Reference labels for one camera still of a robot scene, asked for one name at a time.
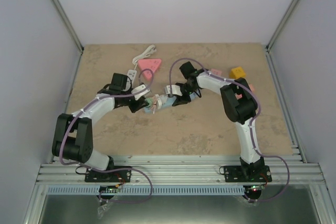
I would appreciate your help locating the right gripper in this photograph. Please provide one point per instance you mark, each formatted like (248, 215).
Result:
(182, 100)

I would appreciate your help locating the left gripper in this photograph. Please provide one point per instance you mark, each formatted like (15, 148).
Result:
(134, 108)

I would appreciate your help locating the light blue power strip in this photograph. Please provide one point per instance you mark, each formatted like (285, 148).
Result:
(168, 103)

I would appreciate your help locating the green plug adapter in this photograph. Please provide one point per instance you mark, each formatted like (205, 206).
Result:
(151, 103)

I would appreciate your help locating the white charger with ribbon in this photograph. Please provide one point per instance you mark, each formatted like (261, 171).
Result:
(160, 99)

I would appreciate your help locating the white power strip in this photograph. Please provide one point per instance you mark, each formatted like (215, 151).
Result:
(131, 75)

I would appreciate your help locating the pink cube socket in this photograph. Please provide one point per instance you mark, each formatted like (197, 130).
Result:
(216, 72)

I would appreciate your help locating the pink socket base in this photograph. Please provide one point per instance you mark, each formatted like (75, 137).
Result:
(145, 64)

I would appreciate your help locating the yellow cube socket adapter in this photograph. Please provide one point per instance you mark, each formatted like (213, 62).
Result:
(237, 72)

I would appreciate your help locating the light pink plug adapter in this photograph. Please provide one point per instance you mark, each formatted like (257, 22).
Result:
(251, 87)

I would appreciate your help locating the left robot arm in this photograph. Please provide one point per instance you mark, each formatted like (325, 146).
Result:
(73, 137)

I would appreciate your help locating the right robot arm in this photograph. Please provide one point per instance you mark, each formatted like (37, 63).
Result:
(240, 106)

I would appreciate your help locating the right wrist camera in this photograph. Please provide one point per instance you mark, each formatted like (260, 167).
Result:
(173, 90)

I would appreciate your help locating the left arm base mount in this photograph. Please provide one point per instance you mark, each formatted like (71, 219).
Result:
(121, 176)

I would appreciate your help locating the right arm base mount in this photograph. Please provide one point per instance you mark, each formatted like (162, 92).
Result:
(234, 174)

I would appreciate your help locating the light blue cable duct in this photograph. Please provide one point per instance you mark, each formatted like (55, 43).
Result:
(145, 190)

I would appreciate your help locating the aluminium rail frame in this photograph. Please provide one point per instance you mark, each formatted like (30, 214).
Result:
(185, 170)

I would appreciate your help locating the left aluminium corner post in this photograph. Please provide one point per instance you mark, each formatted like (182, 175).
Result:
(66, 21)

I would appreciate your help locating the aluminium corner post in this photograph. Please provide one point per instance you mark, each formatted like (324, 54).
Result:
(288, 13)
(66, 21)

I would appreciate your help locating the right aluminium corner post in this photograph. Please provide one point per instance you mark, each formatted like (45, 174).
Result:
(288, 13)

